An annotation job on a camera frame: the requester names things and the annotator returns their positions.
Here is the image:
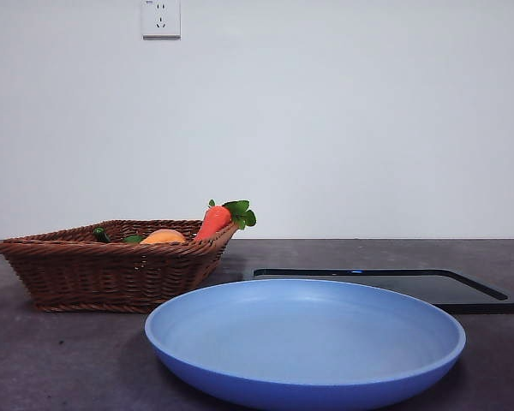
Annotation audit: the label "yellow toy corn cob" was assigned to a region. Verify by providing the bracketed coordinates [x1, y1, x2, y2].
[139, 229, 188, 246]

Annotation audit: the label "orange toy carrot green leaves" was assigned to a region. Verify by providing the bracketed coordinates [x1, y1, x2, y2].
[194, 199, 258, 243]

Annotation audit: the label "blue round plate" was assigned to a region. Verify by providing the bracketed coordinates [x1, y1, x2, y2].
[144, 277, 468, 411]

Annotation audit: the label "black rectangular tray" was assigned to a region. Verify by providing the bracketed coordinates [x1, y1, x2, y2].
[252, 267, 514, 315]

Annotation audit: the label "white wall power outlet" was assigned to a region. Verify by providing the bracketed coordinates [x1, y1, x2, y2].
[141, 0, 182, 41]

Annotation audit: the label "brown wicker basket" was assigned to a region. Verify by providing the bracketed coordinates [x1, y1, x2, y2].
[0, 219, 241, 313]

